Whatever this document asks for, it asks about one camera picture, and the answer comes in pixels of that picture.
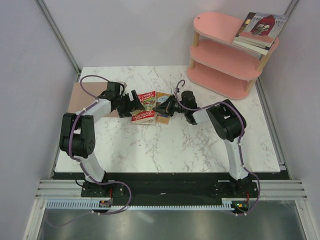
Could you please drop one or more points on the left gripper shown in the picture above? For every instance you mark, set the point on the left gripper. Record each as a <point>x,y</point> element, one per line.
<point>130,108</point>

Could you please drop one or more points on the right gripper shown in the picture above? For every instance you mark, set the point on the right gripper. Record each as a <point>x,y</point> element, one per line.
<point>166,108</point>

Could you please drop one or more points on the tan Othello book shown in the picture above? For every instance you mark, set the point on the tan Othello book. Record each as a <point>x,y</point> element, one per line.
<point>160,99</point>

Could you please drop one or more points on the red Treehouse book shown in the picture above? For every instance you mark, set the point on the red Treehouse book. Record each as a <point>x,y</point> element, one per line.
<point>148,115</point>

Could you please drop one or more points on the brown cardboard file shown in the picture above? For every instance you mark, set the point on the brown cardboard file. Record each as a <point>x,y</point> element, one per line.
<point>80,99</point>

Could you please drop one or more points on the pink Shakespeare story book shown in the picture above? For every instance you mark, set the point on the pink Shakespeare story book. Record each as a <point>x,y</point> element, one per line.
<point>263,28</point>

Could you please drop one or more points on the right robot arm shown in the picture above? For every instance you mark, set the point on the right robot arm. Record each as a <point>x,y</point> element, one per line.
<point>227,122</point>

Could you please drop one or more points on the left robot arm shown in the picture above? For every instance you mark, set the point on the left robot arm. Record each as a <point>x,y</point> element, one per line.
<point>77,135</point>

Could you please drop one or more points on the pink three-tier shelf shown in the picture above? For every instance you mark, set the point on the pink three-tier shelf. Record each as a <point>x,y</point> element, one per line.
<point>216,63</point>

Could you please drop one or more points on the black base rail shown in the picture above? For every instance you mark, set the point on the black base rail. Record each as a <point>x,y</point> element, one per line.
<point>146,185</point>

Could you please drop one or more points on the white slotted cable duct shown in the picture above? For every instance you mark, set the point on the white slotted cable duct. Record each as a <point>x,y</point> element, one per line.
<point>101,205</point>

